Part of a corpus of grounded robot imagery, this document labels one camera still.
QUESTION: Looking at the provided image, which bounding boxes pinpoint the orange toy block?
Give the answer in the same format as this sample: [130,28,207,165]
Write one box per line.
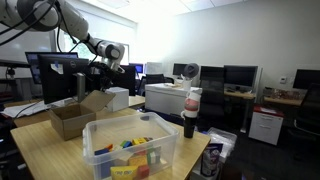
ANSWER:
[128,154,149,167]

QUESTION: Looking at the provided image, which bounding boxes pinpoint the red toy block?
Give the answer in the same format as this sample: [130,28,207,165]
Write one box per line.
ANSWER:
[137,164,151,180]

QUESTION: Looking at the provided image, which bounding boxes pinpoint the black office chair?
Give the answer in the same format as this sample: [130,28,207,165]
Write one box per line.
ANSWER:
[138,73,175,97]

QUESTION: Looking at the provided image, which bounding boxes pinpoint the white monitor back panel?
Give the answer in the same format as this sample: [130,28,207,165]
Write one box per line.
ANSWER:
[144,61,164,75]

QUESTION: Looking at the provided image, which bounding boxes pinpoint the clear plastic bag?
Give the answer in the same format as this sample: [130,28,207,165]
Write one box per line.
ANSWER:
[205,127,238,159]

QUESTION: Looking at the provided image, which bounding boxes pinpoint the long wooden desk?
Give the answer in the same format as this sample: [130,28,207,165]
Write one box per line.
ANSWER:
[263,96,304,108]

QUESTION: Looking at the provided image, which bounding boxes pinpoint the white three-knob drawer box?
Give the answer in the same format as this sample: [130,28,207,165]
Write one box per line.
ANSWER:
[105,86,130,113]

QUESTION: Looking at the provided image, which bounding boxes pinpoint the dark printed snack bag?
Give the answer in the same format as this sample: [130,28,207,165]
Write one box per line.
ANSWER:
[199,143,224,178]

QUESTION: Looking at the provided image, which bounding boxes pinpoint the small blue-lit monitor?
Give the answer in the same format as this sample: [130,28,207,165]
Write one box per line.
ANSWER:
[129,62,145,75]

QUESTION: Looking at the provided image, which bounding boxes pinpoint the yellow printed toy block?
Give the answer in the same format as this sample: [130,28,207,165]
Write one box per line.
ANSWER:
[110,165,139,180]

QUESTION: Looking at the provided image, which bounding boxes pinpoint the black wall-side monitor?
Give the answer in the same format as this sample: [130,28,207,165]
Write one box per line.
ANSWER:
[292,68,320,90]

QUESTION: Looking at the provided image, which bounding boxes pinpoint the white mug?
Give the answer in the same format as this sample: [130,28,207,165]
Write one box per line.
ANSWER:
[181,78,193,92]

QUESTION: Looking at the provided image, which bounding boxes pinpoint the pile of desk clutter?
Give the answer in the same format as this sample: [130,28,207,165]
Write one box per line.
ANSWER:
[263,87,303,100]

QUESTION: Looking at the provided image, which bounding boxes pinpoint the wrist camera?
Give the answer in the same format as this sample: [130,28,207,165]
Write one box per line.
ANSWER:
[111,63,127,75]

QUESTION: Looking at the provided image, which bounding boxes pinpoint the black monitor white frame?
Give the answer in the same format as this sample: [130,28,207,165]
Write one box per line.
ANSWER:
[223,64,259,89]

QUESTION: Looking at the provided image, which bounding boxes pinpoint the tall black monitor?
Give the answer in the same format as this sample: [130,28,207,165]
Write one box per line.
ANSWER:
[198,65,225,92]

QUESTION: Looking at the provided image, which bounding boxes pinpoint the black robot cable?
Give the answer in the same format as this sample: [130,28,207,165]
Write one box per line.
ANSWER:
[0,0,81,54]

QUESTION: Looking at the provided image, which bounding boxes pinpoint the white wall board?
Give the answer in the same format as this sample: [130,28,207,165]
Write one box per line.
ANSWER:
[0,28,56,64]

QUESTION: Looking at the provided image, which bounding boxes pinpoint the flat blue toy block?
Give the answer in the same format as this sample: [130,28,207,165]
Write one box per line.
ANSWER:
[94,147,110,156]

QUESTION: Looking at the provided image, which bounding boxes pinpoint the white papers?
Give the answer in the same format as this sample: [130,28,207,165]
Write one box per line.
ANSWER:
[0,99,59,119]

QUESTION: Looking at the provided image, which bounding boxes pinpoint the black chair white armrest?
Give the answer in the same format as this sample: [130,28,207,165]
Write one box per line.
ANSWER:
[288,83,320,158]

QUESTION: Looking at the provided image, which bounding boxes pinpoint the black shelf bar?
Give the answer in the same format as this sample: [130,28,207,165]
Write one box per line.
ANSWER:
[0,59,31,69]

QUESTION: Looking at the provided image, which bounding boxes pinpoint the wide black monitor back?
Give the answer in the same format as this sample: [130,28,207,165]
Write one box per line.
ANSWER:
[89,64,137,97]

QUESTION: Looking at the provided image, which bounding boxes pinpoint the green white toy block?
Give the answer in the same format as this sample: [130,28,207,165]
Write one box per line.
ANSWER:
[146,147,162,165]

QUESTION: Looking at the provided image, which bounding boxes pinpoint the brown cardboard box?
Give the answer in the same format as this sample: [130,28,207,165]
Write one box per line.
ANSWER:
[48,89,117,142]

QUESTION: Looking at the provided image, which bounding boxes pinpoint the wooden office desk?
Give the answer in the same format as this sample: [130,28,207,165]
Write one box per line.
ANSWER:
[223,90,257,134]

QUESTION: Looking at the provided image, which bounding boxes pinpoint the grey round disc object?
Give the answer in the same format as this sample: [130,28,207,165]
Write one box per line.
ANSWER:
[183,62,200,80]

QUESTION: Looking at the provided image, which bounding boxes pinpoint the large white lidded box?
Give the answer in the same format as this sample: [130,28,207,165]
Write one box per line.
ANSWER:
[144,83,191,116]

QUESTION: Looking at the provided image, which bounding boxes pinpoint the office window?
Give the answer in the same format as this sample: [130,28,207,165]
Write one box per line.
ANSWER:
[61,33,130,66]

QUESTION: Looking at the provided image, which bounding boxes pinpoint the white paper note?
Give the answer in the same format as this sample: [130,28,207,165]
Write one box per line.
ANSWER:
[50,62,64,75]

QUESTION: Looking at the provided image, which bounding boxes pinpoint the silver monitor stand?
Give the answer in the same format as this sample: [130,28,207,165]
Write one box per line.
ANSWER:
[76,72,87,104]

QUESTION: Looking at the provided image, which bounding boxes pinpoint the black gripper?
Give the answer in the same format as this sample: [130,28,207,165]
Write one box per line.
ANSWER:
[94,63,118,92]

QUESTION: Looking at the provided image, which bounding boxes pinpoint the black Dell monitor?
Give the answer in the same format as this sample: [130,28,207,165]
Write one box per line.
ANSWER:
[37,54,92,105]

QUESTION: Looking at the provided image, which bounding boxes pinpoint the small black monitor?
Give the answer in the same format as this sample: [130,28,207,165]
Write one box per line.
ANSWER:
[172,63,189,77]

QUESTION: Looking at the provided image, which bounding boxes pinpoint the clear plastic storage bin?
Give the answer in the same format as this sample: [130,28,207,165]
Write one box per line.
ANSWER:
[82,111,180,180]

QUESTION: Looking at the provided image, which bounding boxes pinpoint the white cabinet red top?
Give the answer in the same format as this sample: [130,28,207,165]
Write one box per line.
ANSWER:
[248,105,285,147]

